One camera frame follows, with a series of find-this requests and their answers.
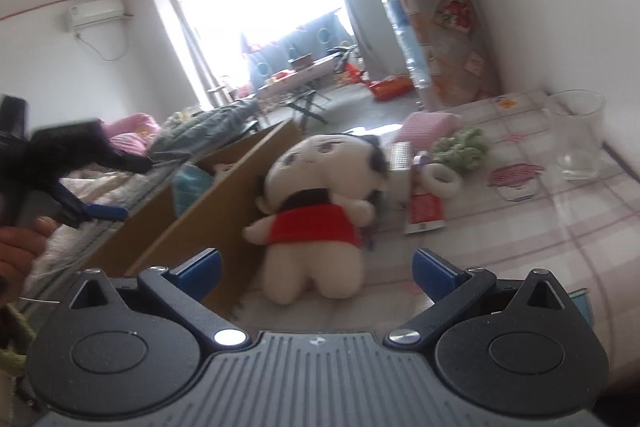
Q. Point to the red box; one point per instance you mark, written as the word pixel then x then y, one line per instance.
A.
pixel 390 88

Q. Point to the cardboard box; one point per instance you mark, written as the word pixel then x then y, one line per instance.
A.
pixel 200 222

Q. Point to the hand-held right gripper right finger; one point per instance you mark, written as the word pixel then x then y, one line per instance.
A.
pixel 436 274

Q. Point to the plush doll with red dress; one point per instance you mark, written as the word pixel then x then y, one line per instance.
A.
pixel 305 222

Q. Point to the beige quilt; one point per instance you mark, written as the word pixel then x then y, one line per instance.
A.
pixel 95 187

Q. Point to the person's left hand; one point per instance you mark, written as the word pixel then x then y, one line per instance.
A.
pixel 17 252

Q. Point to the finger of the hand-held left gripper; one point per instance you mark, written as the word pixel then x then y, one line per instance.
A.
pixel 105 212
pixel 127 164

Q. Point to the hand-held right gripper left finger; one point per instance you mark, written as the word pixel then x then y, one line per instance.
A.
pixel 200 274

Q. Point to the light blue cloth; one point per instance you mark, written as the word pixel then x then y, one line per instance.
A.
pixel 190 187

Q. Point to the pink blanket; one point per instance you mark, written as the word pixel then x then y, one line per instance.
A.
pixel 135 132

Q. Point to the clear water bottle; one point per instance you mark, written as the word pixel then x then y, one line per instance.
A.
pixel 410 42

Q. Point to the patterned rolled mat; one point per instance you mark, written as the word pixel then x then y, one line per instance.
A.
pixel 445 27

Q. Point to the green scrunchie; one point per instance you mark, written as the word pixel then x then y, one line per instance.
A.
pixel 460 149

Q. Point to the white air conditioner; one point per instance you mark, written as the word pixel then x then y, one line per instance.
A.
pixel 97 13

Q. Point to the grey blanket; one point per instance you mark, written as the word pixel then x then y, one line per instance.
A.
pixel 210 122

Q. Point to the red and white packet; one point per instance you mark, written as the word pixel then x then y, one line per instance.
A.
pixel 425 212

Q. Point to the clear glass cup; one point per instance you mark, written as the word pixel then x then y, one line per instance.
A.
pixel 575 142

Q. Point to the white tape roll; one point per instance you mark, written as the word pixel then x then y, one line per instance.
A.
pixel 452 192

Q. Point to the grey curtain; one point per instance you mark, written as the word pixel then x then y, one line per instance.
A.
pixel 362 37

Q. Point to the blue printed sheet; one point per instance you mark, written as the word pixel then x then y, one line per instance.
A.
pixel 310 39

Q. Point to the pink mesh sponge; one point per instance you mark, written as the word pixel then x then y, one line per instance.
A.
pixel 425 127

